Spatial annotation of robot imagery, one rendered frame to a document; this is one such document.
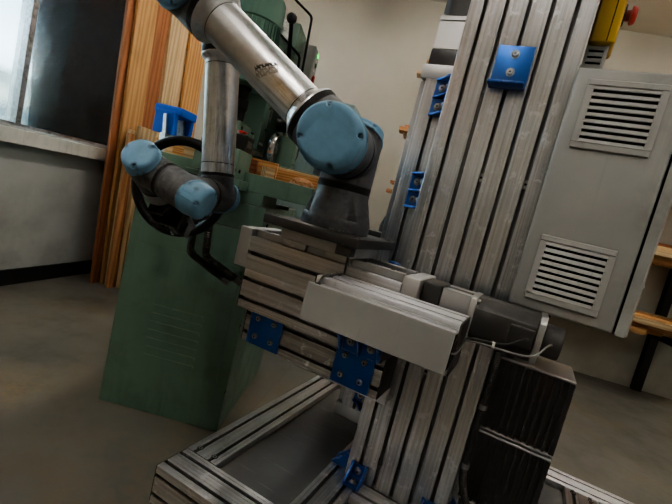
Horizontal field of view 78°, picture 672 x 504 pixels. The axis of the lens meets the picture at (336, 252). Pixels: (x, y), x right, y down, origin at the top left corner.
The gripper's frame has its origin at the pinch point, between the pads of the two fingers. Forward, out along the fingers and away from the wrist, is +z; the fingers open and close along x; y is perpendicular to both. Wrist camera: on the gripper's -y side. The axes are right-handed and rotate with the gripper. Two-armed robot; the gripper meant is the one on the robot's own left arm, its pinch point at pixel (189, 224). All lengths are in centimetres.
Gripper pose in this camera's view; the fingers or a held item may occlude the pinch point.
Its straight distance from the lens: 122.1
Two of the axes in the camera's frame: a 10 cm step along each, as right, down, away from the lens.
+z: -0.6, 4.0, 9.2
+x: 9.7, 2.4, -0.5
